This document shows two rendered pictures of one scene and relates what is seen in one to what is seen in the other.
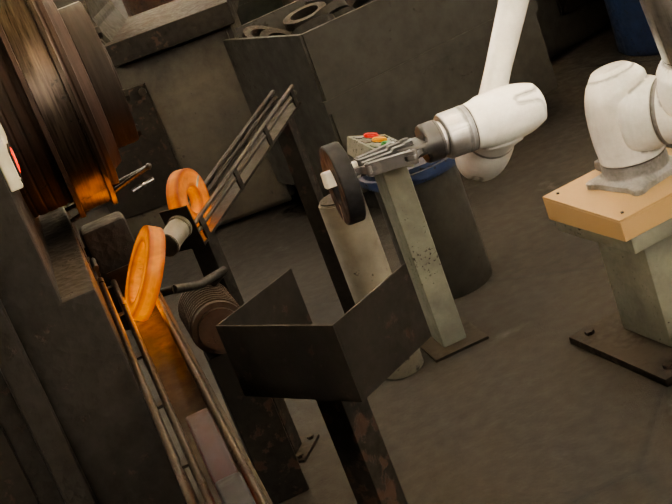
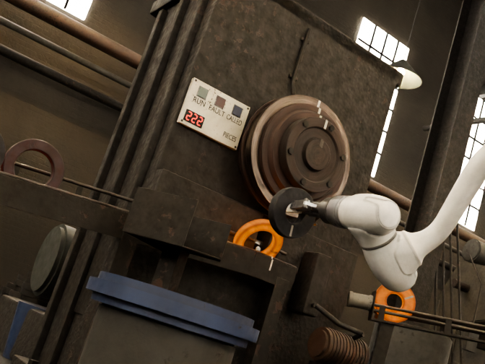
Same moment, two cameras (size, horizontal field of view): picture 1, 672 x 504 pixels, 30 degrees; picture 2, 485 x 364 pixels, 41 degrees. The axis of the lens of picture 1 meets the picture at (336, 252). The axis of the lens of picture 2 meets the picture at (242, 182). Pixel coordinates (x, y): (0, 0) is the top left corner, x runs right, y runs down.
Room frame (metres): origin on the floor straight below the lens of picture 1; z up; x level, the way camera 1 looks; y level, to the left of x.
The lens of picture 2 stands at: (1.42, -1.83, 0.39)
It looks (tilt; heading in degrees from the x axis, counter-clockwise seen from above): 13 degrees up; 71
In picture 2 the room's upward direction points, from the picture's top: 18 degrees clockwise
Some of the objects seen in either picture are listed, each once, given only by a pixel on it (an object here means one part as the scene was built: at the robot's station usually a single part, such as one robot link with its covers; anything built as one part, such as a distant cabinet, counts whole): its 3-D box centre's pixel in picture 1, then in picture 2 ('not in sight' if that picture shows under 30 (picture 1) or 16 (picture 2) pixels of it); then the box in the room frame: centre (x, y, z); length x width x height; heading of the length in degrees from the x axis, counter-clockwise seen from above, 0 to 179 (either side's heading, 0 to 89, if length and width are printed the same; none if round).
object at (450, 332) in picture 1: (414, 240); not in sight; (3.18, -0.21, 0.31); 0.24 x 0.16 x 0.62; 10
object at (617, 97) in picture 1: (624, 110); not in sight; (2.75, -0.73, 0.58); 0.18 x 0.16 x 0.22; 50
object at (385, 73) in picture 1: (384, 73); not in sight; (5.02, -0.44, 0.39); 1.03 x 0.83 x 0.77; 115
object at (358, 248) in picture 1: (371, 284); not in sight; (3.11, -0.06, 0.26); 0.12 x 0.12 x 0.52
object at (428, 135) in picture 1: (418, 146); (326, 210); (2.25, -0.21, 0.80); 0.09 x 0.08 x 0.07; 100
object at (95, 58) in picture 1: (100, 75); (313, 154); (2.40, 0.30, 1.11); 0.28 x 0.06 x 0.28; 10
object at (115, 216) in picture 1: (120, 271); (309, 284); (2.61, 0.45, 0.68); 0.11 x 0.08 x 0.24; 100
